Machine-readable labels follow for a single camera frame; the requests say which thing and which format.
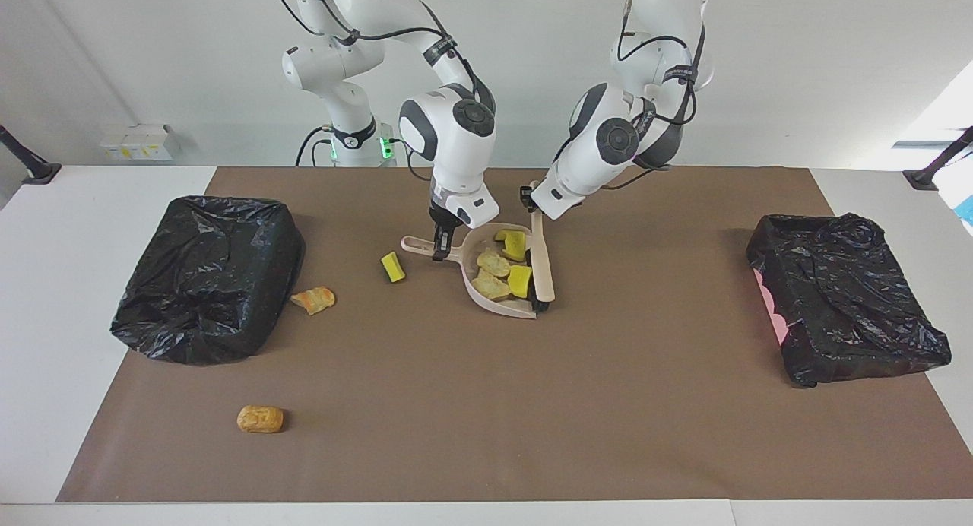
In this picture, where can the bin lined with black bag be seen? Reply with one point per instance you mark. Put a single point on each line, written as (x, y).
(205, 283)

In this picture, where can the pink bin with black bag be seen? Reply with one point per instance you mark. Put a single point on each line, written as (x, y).
(844, 305)

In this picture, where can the textured yellow sponge piece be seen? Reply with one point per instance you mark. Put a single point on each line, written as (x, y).
(520, 281)

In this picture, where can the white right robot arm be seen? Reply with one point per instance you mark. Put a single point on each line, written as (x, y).
(452, 131)

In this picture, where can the pale beige bread chunk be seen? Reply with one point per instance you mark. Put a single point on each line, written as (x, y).
(490, 286)

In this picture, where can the blue plastic item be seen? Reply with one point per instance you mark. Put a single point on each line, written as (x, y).
(968, 210)

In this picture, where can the brown table mat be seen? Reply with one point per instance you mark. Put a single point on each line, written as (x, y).
(426, 450)

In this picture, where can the black camera stand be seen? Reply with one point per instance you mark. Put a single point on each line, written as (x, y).
(38, 172)
(923, 180)

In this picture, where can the white wall socket box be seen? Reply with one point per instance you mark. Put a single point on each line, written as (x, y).
(137, 142)

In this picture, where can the beige hand brush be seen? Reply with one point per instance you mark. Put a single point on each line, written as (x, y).
(541, 260)

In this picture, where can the notched yellow sponge piece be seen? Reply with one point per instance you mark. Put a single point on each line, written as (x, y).
(513, 243)

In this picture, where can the small yellow sponge block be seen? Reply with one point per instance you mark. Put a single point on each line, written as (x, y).
(393, 267)

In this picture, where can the small striped toy croissant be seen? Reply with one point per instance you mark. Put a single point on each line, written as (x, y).
(494, 263)

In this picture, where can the orange toy croissant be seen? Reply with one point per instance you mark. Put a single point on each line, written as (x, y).
(314, 300)

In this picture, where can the beige plastic dustpan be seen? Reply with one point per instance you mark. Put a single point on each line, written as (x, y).
(470, 245)

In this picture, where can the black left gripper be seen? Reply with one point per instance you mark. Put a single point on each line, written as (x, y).
(527, 196)

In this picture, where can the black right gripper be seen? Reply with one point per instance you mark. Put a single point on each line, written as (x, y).
(445, 220)

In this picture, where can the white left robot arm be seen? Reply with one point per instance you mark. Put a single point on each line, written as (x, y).
(608, 142)

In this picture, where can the brown toy bread roll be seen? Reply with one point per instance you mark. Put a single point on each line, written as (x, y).
(260, 419)

